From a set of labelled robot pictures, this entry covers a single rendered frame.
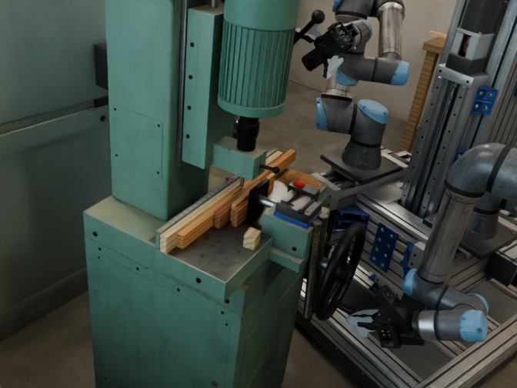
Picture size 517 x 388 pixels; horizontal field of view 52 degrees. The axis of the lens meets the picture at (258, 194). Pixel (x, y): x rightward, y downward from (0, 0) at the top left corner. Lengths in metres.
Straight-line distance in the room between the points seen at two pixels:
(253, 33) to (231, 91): 0.16
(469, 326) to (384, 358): 0.78
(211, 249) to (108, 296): 0.54
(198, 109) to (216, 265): 0.42
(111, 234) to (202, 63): 0.58
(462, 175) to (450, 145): 0.57
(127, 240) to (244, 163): 0.41
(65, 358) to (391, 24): 1.74
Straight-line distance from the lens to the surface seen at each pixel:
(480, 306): 1.50
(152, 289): 1.61
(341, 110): 1.95
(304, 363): 2.32
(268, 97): 1.32
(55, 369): 2.29
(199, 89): 1.40
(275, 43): 1.28
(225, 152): 1.46
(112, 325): 1.86
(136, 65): 1.46
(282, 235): 1.39
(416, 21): 4.66
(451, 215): 1.38
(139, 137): 1.53
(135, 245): 1.57
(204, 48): 1.36
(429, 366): 2.19
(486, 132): 1.91
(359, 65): 1.69
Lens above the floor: 1.72
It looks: 31 degrees down
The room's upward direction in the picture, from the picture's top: 7 degrees clockwise
